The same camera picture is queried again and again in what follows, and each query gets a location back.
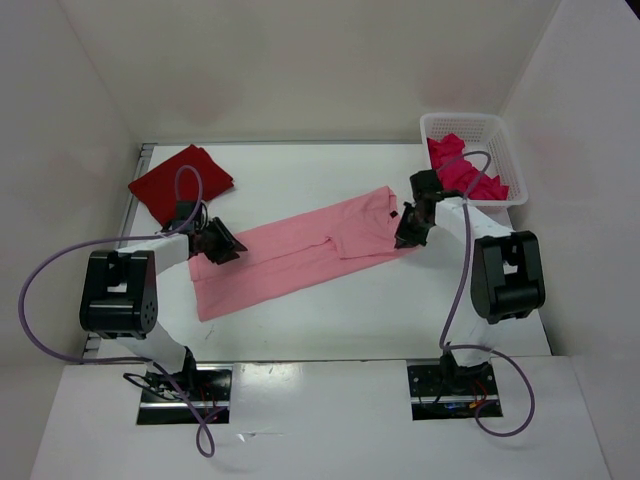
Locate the magenta t-shirt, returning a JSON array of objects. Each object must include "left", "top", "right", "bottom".
[{"left": 427, "top": 133, "right": 509, "bottom": 201}]

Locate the pink t-shirt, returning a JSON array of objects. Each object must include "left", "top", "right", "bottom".
[{"left": 189, "top": 186, "right": 410, "bottom": 322}]

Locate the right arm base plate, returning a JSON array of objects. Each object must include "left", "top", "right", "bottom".
[{"left": 407, "top": 360, "right": 503, "bottom": 421}]

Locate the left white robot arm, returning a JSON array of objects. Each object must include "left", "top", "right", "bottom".
[{"left": 79, "top": 201, "right": 247, "bottom": 400}]

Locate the white plastic basket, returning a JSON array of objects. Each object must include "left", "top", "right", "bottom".
[{"left": 419, "top": 112, "right": 529, "bottom": 211}]

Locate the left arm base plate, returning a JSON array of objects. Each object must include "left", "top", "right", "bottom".
[{"left": 123, "top": 366, "right": 232, "bottom": 426}]

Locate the dark red t-shirt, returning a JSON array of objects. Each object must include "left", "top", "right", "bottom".
[{"left": 128, "top": 145, "right": 234, "bottom": 225}]

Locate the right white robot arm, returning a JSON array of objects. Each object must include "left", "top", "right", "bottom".
[{"left": 395, "top": 170, "right": 546, "bottom": 393}]

